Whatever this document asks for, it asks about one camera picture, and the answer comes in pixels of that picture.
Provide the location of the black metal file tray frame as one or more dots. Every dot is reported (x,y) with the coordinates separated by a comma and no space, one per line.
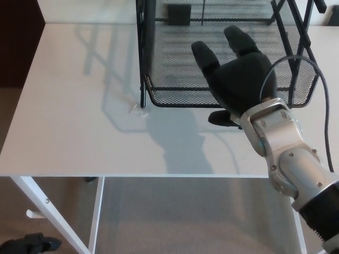
(144,53)

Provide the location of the clear tape scrap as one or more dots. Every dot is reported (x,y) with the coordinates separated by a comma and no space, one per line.
(137,110)

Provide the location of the small black floor object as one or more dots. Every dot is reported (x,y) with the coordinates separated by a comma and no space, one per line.
(89,179)

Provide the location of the dark brown cabinet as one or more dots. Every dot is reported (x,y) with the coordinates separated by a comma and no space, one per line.
(18,42)

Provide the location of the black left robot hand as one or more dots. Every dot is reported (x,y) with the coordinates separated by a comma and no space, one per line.
(26,243)

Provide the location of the dark box on table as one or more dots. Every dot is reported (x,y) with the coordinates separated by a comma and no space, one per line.
(334,16)

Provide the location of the white table with metal legs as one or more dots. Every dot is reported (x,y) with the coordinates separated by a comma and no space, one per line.
(66,119)

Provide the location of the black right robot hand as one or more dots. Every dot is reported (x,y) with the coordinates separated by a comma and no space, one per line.
(243,79)

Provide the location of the black rectangular block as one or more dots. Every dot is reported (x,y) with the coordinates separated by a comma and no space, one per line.
(178,14)

